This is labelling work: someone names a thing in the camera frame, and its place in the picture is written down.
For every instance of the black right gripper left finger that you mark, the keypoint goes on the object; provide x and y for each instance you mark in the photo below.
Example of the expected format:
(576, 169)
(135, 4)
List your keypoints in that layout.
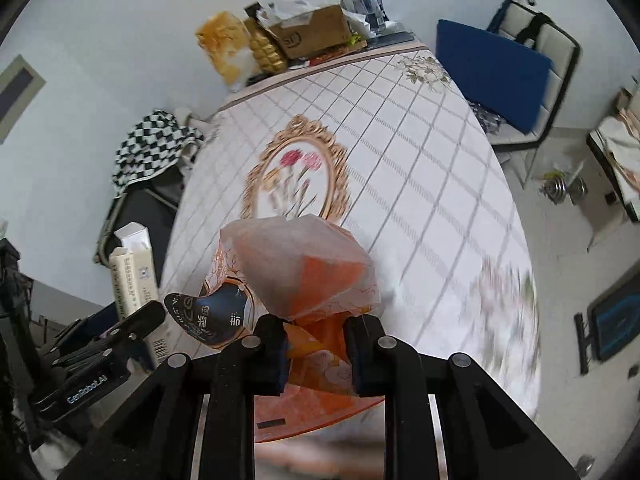
(192, 418)

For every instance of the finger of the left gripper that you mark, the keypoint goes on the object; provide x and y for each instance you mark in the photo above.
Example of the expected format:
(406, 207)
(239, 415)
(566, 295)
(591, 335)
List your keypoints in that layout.
(55, 338)
(135, 326)

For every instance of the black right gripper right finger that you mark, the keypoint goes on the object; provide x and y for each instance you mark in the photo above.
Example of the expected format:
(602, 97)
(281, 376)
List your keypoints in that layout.
(445, 416)

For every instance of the white medicine box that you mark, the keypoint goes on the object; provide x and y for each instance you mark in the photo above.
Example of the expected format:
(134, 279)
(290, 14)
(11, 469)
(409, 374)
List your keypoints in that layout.
(135, 285)

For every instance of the orange floral snack bag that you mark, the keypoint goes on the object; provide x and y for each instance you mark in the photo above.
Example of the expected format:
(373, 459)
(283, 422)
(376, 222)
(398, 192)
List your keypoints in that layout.
(311, 274)

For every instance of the dark grey suitcase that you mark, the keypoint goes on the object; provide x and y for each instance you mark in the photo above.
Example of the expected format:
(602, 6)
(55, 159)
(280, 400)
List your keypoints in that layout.
(154, 204)

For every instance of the checkered black white cloth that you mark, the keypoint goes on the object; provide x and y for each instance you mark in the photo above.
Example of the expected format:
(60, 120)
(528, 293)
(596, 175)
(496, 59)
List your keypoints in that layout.
(157, 143)

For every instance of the metal dumbbell on floor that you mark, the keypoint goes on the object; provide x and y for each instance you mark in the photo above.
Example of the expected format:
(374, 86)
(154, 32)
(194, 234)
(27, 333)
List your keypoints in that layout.
(557, 186)

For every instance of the floral fabric pile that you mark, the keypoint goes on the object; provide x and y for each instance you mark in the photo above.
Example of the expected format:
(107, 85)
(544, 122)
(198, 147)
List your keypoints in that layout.
(614, 144)

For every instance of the orange white plush bag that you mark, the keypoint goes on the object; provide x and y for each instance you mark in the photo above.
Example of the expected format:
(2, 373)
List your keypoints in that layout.
(226, 42)

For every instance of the golden wrapped package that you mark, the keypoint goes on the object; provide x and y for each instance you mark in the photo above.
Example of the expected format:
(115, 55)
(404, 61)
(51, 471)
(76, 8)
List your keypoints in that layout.
(267, 53)

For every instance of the cardboard box with papers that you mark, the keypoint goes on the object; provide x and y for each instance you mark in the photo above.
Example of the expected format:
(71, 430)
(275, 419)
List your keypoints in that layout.
(303, 28)

